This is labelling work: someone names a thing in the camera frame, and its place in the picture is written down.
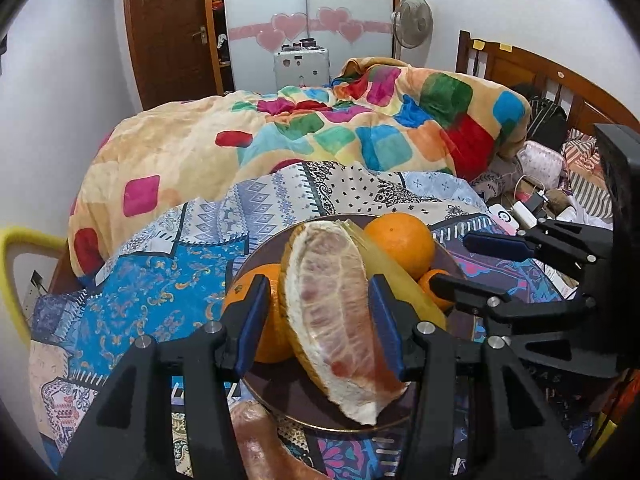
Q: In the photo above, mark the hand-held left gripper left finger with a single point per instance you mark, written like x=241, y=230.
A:
x=252, y=322

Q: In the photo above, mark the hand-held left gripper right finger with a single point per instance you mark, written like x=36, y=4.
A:
x=387, y=330

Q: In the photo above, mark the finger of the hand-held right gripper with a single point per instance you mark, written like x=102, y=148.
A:
x=465, y=292
x=500, y=246

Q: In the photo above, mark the large orange with sticker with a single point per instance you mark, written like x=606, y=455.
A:
x=276, y=320

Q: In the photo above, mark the small mandarin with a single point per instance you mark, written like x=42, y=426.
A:
x=432, y=281

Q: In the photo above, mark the yellow sugarcane piece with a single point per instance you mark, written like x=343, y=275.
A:
x=400, y=280

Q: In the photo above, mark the pomelo slice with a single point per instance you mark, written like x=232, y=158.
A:
x=330, y=310

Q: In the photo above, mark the purple plate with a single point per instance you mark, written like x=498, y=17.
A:
x=300, y=400

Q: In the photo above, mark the white round device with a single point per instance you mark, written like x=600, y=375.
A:
x=502, y=219

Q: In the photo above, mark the striped cloth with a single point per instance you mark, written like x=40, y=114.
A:
x=587, y=180

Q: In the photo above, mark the light pink quilted bag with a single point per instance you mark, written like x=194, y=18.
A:
x=540, y=162

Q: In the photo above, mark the blue patterned bed sheet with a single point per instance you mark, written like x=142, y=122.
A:
x=150, y=270

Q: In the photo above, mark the black backpack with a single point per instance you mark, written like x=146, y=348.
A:
x=545, y=115

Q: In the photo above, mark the colourful patchwork blanket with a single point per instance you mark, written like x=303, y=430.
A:
x=200, y=150

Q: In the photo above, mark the wooden headboard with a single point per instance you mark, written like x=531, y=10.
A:
x=505, y=65

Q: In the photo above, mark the standing fan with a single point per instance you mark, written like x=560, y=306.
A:
x=412, y=22

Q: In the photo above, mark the white box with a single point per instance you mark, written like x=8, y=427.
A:
x=300, y=67

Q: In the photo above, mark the row of small jars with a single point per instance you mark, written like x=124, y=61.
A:
x=300, y=44

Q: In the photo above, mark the brown wooden door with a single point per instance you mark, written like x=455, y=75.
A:
x=170, y=35

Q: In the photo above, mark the wall socket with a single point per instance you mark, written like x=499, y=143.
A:
x=37, y=280

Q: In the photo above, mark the yellow chair frame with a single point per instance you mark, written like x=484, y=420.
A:
x=30, y=240

